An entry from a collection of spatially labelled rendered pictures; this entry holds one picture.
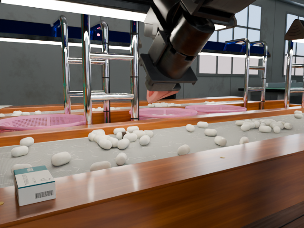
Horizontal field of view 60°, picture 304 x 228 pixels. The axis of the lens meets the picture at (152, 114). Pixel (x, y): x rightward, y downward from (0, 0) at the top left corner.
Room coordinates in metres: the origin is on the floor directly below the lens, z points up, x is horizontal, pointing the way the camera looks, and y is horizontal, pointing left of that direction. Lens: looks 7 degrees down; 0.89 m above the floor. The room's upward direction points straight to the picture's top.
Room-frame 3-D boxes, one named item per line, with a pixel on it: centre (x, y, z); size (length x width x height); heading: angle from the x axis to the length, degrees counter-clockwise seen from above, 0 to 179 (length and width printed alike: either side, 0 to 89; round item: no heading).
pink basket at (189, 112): (1.03, -0.04, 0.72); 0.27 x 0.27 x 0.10
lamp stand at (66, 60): (1.06, 0.29, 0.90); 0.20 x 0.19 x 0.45; 121
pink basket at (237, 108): (1.18, -0.28, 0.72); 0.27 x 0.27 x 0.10
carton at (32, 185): (0.28, 0.13, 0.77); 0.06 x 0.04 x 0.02; 31
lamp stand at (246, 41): (1.57, -0.54, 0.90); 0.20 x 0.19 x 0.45; 121
